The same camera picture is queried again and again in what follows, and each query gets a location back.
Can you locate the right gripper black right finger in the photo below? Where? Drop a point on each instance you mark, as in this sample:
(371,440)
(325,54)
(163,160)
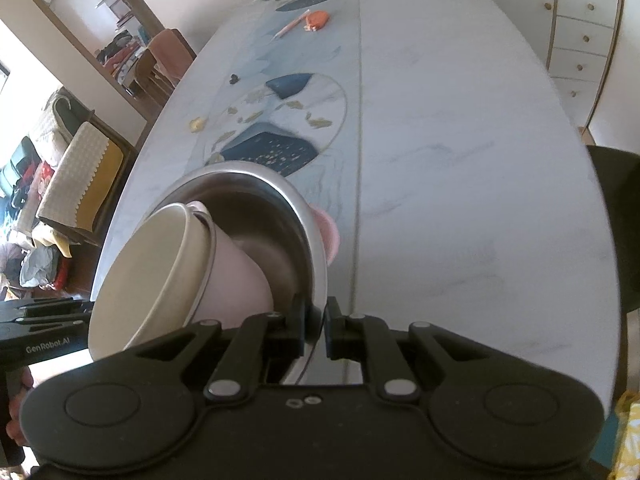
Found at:
(492,408)

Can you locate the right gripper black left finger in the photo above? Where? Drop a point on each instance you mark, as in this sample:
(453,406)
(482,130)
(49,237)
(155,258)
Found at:
(138,404)

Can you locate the pink mug with steel liner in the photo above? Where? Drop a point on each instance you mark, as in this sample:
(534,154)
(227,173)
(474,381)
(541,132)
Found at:
(234,286)

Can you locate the large stainless steel bowl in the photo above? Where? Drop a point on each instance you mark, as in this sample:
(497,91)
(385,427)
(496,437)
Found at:
(267,217)

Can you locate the pink bear-shaped plate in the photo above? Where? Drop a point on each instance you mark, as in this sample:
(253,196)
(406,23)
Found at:
(329,233)

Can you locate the person's left hand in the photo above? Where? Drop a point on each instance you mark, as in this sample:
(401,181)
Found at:
(13,427)

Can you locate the sofa with white cover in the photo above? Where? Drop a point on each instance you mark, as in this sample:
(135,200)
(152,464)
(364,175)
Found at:
(90,165)

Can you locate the small beige tape roll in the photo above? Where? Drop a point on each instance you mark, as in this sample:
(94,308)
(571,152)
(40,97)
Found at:
(197,124)

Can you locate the wooden chair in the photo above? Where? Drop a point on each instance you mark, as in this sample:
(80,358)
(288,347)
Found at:
(163,64)

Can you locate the pink pen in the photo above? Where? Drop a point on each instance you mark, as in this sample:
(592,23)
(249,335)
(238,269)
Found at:
(291,25)

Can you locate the orange tape measure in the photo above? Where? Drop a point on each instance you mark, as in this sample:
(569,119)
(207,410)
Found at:
(316,20)

